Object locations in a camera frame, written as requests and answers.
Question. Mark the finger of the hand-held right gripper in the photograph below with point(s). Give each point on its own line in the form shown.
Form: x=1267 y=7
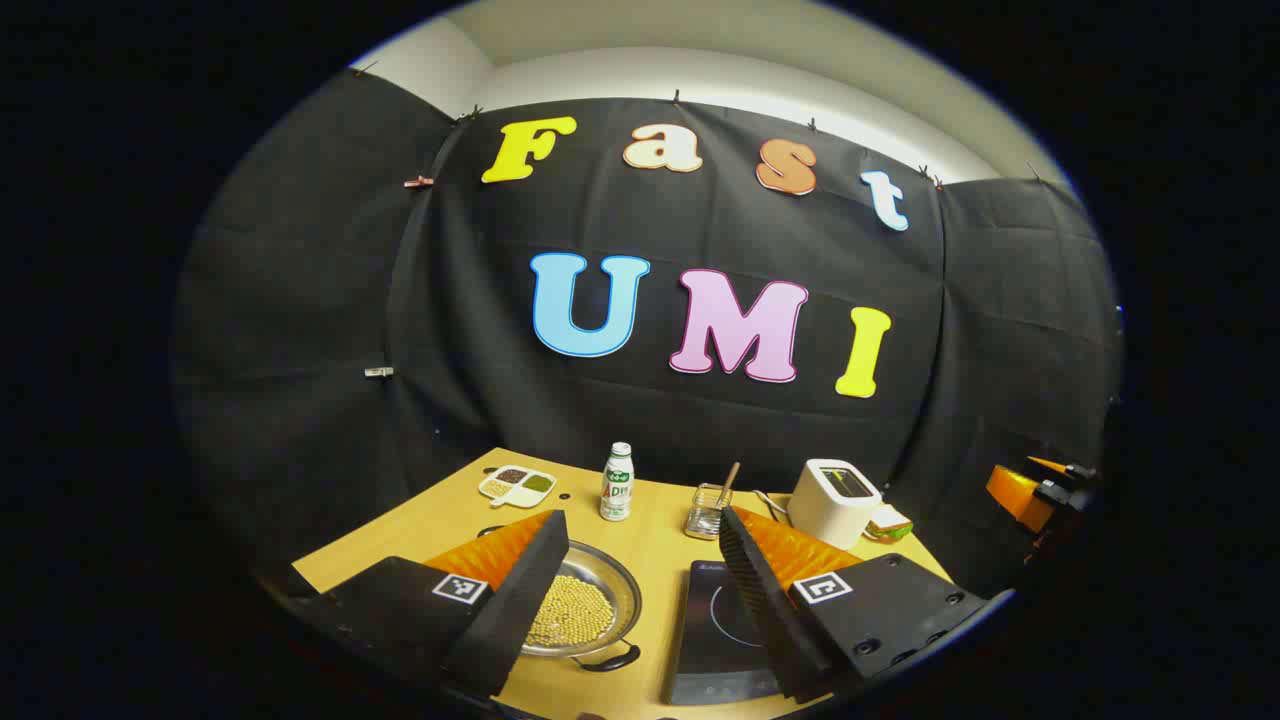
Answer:
x=1050 y=464
x=1020 y=497

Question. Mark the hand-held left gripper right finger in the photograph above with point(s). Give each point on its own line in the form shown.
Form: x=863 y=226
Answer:
x=760 y=600

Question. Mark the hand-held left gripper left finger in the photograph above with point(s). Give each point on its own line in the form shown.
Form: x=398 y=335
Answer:
x=520 y=600

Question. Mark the black induction cooktop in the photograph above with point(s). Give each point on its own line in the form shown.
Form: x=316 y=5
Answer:
x=715 y=640

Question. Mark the pile of soybeans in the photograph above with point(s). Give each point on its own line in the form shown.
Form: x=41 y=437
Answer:
x=575 y=610

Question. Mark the white divided bean dish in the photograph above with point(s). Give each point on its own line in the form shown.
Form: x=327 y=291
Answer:
x=517 y=487

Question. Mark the white toaster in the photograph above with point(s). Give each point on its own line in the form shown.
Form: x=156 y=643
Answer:
x=830 y=505

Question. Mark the toy sandwich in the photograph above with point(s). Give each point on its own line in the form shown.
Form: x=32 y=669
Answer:
x=888 y=522

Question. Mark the white drink bottle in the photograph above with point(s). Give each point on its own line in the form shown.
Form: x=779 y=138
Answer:
x=617 y=490

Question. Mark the black backdrop cloth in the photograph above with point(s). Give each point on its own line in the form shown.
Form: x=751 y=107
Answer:
x=700 y=420

